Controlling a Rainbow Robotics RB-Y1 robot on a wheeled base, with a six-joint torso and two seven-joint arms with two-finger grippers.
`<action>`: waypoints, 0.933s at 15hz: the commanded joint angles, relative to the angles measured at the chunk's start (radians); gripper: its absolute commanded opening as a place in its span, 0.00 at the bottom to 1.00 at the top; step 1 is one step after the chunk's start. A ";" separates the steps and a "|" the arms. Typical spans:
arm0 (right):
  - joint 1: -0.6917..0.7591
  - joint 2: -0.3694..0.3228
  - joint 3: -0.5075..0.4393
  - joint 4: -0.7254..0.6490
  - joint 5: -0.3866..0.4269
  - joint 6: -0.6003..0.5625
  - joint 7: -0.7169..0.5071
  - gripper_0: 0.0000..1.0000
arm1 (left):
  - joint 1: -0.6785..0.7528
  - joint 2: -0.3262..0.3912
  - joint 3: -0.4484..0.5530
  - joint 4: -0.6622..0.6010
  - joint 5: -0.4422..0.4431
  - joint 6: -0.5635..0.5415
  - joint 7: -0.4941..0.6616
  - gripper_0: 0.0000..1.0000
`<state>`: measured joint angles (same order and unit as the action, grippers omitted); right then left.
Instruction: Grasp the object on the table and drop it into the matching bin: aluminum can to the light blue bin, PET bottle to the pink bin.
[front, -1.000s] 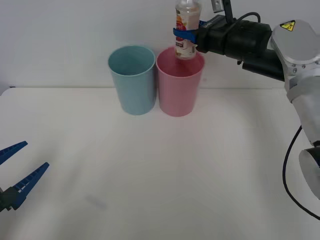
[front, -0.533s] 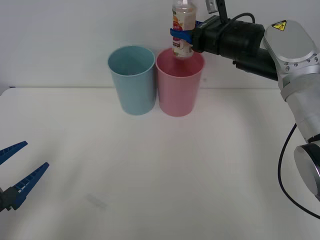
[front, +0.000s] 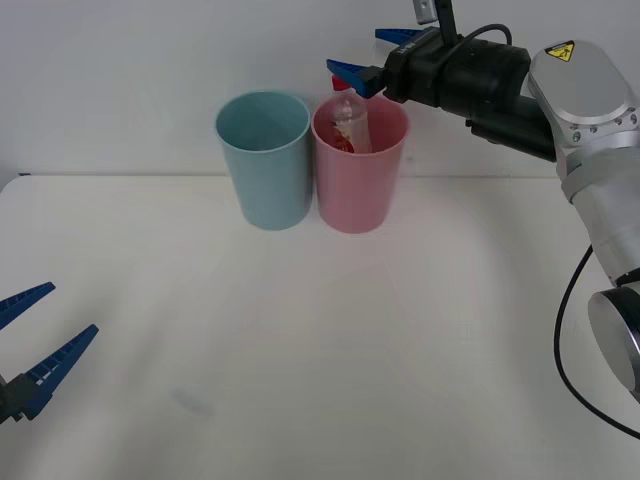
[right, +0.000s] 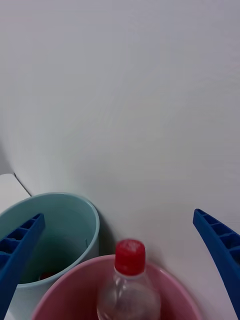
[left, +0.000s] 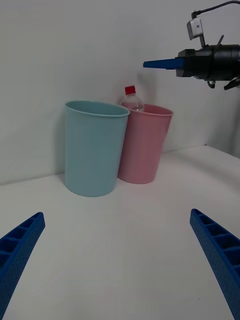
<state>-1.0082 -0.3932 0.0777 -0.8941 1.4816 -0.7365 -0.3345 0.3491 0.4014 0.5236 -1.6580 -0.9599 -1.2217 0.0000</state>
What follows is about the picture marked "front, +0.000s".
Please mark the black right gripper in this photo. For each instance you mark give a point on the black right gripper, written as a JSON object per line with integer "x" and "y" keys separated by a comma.
{"x": 417, "y": 70}

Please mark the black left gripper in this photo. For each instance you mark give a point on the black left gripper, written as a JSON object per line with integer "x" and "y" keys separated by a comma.
{"x": 3, "y": 400}

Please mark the clear bottle with red cap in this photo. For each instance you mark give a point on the clear bottle with red cap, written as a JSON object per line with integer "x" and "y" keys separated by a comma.
{"x": 350, "y": 125}

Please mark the silver and black right arm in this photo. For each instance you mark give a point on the silver and black right arm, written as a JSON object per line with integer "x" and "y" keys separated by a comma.
{"x": 575, "y": 110}

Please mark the pink plastic bin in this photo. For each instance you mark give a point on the pink plastic bin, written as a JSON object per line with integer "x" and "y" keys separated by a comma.
{"x": 352, "y": 192}

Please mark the pale blue plastic bin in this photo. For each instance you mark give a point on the pale blue plastic bin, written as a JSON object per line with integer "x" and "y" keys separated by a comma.
{"x": 272, "y": 190}

